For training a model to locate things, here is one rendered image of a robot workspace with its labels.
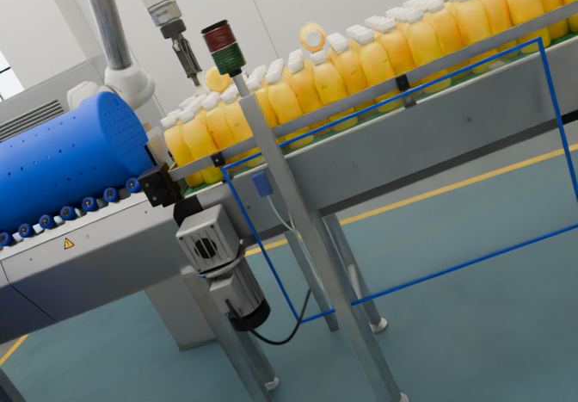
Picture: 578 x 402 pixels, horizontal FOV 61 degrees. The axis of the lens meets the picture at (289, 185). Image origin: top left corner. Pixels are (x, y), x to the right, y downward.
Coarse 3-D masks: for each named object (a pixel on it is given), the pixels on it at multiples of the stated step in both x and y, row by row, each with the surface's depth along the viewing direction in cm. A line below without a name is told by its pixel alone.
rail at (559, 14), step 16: (576, 0) 112; (544, 16) 114; (560, 16) 114; (512, 32) 115; (528, 32) 115; (464, 48) 116; (480, 48) 116; (432, 64) 118; (448, 64) 118; (384, 80) 120; (416, 80) 119; (352, 96) 121; (368, 96) 121; (320, 112) 123; (336, 112) 122; (272, 128) 124; (288, 128) 124; (240, 144) 126; (256, 144) 126; (208, 160) 128; (176, 176) 129
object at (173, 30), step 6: (168, 24) 145; (174, 24) 145; (180, 24) 146; (162, 30) 146; (168, 30) 145; (174, 30) 145; (180, 30) 146; (168, 36) 146; (174, 36) 146; (180, 36) 148; (174, 42) 146; (180, 42) 146
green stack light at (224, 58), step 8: (224, 48) 100; (232, 48) 100; (240, 48) 102; (216, 56) 101; (224, 56) 100; (232, 56) 101; (240, 56) 102; (216, 64) 102; (224, 64) 101; (232, 64) 101; (240, 64) 102; (224, 72) 102
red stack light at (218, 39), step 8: (208, 32) 99; (216, 32) 99; (224, 32) 99; (232, 32) 101; (208, 40) 100; (216, 40) 99; (224, 40) 100; (232, 40) 100; (208, 48) 102; (216, 48) 100
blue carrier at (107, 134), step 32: (96, 96) 139; (32, 128) 141; (64, 128) 136; (96, 128) 133; (128, 128) 149; (0, 160) 139; (32, 160) 136; (64, 160) 135; (96, 160) 135; (128, 160) 141; (0, 192) 139; (32, 192) 139; (64, 192) 140; (96, 192) 144; (0, 224) 145; (32, 224) 151
